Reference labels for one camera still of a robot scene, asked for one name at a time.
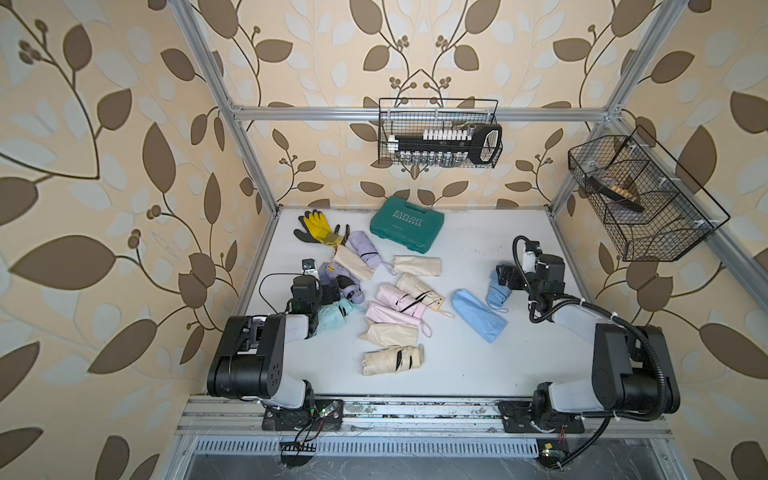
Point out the cream bare umbrella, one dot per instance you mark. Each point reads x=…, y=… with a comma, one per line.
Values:
x=393, y=360
x=416, y=288

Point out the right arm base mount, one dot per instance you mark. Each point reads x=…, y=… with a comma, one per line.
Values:
x=537, y=415

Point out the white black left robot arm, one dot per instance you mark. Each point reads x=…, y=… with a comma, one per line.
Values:
x=248, y=364

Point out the lilac umbrella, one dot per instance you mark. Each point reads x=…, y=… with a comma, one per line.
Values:
x=338, y=283
x=360, y=243

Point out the beige sleeved umbrella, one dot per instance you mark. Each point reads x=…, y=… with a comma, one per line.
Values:
x=418, y=265
x=353, y=263

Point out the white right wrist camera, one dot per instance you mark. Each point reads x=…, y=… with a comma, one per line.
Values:
x=529, y=261

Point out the black socket bit holder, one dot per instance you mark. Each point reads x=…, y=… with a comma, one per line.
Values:
x=476, y=146

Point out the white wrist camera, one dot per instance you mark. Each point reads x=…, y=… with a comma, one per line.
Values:
x=309, y=268
x=529, y=261

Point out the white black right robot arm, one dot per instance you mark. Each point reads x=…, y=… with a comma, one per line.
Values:
x=631, y=377

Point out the light blue umbrella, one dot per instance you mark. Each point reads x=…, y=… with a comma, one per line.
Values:
x=497, y=294

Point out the black side wire basket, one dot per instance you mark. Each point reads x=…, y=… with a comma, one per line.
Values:
x=679, y=211

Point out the black rear wire basket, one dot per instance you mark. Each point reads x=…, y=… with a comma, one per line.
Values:
x=408, y=116

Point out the pink umbrella sleeve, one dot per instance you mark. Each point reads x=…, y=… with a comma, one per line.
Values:
x=381, y=314

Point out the green plastic tool case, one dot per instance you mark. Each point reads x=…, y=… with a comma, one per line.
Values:
x=409, y=225

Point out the yellow black work glove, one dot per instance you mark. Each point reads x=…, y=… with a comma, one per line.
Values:
x=316, y=229

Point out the cream umbrella sleeve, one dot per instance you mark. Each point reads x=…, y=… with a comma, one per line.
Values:
x=390, y=335

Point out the dark tool in side basket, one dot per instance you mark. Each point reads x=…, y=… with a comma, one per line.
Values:
x=610, y=197

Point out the pink sleeved umbrella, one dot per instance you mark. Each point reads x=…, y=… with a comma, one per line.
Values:
x=400, y=301

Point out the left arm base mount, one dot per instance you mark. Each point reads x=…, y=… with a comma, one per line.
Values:
x=327, y=413

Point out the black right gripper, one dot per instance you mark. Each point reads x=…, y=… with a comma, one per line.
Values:
x=515, y=275

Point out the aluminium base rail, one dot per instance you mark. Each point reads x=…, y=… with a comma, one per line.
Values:
x=365, y=415

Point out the orange black cutting pliers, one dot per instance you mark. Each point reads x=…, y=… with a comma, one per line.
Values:
x=343, y=233

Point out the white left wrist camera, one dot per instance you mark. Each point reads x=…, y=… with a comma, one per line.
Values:
x=309, y=268

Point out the mint green umbrella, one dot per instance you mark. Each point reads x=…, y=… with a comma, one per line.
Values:
x=333, y=316

